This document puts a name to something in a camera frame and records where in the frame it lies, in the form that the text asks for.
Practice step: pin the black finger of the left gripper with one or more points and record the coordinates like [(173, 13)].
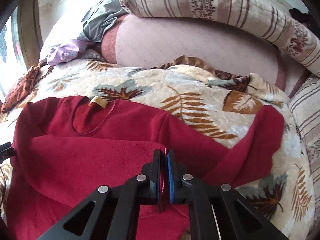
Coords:
[(6, 152)]

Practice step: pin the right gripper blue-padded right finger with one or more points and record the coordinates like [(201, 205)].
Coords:
[(216, 212)]

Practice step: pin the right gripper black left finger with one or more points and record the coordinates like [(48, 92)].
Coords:
[(112, 213)]

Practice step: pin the red knit sweater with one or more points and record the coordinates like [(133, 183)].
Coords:
[(67, 148)]

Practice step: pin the orange floral folded cloth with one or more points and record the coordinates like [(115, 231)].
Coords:
[(21, 89)]

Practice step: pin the leaf-patterned cream blanket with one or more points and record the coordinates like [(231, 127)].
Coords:
[(220, 109)]

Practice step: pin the purple floral cloth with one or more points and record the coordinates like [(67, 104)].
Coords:
[(65, 52)]

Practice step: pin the striped floral bed sheet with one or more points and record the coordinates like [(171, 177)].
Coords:
[(304, 106)]

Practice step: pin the grey-blue crumpled garment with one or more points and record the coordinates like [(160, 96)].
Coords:
[(99, 19)]

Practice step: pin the pink quilted pillow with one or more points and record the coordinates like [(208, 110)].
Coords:
[(149, 42)]

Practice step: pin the striped floral bolster pillow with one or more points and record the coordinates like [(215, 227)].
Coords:
[(256, 17)]

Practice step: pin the black garment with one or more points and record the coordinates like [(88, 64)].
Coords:
[(304, 18)]

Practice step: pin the wooden window frame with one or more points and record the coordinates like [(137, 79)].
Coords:
[(26, 33)]

